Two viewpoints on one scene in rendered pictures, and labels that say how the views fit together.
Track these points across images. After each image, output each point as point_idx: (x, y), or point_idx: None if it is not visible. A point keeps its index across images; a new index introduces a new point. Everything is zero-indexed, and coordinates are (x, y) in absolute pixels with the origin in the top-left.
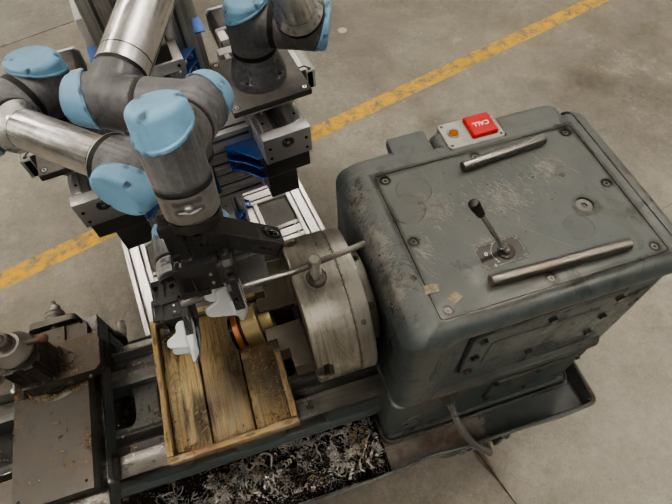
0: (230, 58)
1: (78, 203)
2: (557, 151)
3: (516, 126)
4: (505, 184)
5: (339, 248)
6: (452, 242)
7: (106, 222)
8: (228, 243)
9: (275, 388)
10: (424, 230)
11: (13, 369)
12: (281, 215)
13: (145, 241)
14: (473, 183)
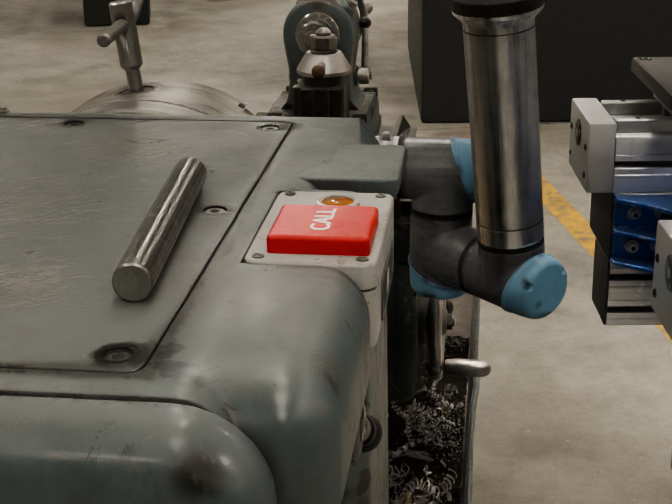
0: None
1: (576, 101)
2: (58, 312)
3: (258, 286)
4: (65, 218)
5: (170, 108)
6: (12, 145)
7: (596, 200)
8: None
9: None
10: (83, 133)
11: (302, 81)
12: None
13: (599, 308)
14: (128, 190)
